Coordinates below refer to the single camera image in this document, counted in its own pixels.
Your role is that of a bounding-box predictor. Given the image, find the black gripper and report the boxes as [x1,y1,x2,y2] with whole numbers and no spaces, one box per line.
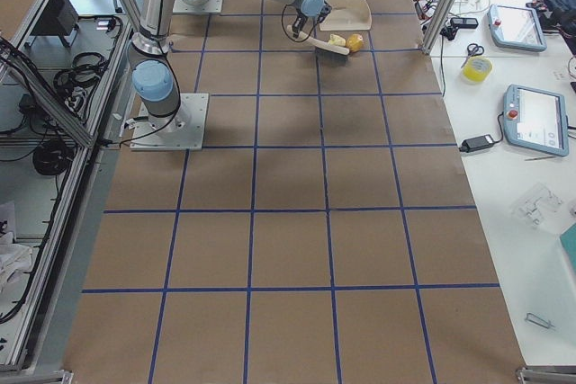
[290,9,324,40]

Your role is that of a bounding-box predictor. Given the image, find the beige hand brush black bristles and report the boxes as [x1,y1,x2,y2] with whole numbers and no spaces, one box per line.
[284,25,350,65]

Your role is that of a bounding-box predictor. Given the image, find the beige plastic dustpan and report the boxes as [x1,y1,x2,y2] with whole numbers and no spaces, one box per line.
[319,0,372,31]

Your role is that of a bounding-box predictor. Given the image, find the orange toy potato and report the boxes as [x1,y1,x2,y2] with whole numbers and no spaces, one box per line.
[346,33,365,53]

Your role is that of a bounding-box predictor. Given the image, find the yellow tape roll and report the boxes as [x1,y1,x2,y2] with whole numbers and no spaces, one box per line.
[461,56,493,85]

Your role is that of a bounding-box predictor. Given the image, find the blue teach pendant far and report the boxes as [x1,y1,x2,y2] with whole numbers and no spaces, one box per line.
[487,4,547,52]

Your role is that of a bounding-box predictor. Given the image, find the blue teach pendant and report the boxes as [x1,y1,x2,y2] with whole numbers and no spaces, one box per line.
[487,4,547,52]
[503,85,570,157]

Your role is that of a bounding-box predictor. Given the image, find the black small power brick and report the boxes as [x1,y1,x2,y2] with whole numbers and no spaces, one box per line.
[459,134,496,153]

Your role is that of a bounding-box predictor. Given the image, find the blue teach pendant near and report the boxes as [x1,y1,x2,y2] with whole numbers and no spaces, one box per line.
[503,85,570,157]

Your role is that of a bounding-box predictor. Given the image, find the clear plastic bag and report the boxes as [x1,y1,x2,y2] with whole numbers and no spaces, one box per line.
[510,183,565,235]

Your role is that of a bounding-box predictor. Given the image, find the teal book corner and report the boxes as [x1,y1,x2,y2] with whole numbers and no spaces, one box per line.
[560,224,576,267]

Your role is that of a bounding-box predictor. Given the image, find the crumpled white cloth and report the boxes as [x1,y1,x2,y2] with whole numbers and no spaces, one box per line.
[0,201,35,295]

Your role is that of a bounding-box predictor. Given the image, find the black handled scissors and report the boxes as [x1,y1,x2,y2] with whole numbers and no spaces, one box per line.
[461,42,484,67]

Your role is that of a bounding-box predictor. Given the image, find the aluminium frame rail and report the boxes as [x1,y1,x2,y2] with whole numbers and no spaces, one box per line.
[1,37,95,148]

